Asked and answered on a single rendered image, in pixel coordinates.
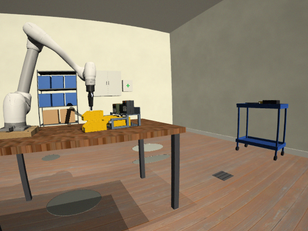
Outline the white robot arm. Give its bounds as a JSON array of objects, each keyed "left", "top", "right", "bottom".
[{"left": 0, "top": 22, "right": 96, "bottom": 131}]

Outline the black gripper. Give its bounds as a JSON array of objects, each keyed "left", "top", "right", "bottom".
[{"left": 86, "top": 86, "right": 95, "bottom": 111}]

